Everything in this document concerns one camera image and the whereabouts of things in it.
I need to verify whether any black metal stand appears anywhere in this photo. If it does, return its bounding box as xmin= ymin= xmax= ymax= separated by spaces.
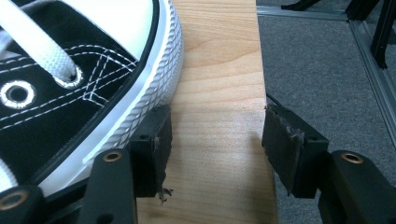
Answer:
xmin=280 ymin=0 xmax=396 ymax=70

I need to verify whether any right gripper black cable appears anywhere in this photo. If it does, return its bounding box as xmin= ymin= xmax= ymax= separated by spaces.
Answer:
xmin=266 ymin=92 xmax=282 ymax=107

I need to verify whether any black white canvas sneaker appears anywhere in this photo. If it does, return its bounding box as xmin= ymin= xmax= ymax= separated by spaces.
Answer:
xmin=0 ymin=0 xmax=185 ymax=199

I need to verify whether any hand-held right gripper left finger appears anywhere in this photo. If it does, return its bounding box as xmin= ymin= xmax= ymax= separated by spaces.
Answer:
xmin=128 ymin=105 xmax=173 ymax=199

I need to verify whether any aluminium floor cross rail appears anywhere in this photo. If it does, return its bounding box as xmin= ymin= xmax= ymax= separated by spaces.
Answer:
xmin=256 ymin=5 xmax=349 ymax=21

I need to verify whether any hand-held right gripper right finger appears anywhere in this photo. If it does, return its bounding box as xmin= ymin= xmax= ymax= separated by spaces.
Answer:
xmin=262 ymin=104 xmax=330 ymax=199

